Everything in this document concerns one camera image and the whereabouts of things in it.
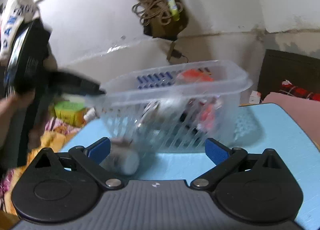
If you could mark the pink tissue pack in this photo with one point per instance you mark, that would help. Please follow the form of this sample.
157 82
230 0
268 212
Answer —
209 111

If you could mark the small white box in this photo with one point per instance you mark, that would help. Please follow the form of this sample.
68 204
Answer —
255 97

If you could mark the person's left hand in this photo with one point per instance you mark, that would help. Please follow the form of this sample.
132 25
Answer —
9 106

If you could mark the green yellow box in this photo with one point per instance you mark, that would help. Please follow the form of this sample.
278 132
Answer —
70 112

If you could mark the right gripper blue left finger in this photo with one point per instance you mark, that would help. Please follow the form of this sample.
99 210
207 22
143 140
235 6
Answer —
88 160

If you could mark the white plush toy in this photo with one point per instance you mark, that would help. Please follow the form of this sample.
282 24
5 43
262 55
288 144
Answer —
122 159

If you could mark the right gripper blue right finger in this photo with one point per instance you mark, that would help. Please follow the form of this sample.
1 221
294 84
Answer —
226 161

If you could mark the pink pillow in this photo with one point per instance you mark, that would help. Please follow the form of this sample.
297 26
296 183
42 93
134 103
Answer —
303 111

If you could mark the clear plastic laundry basket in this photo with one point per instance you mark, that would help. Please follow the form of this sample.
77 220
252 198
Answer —
165 119

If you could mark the white sock with letters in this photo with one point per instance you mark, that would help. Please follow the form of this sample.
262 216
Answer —
16 13

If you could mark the wall charger plug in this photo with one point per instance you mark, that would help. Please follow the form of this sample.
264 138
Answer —
174 53

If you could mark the dark wooden headboard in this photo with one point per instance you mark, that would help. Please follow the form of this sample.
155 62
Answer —
278 66

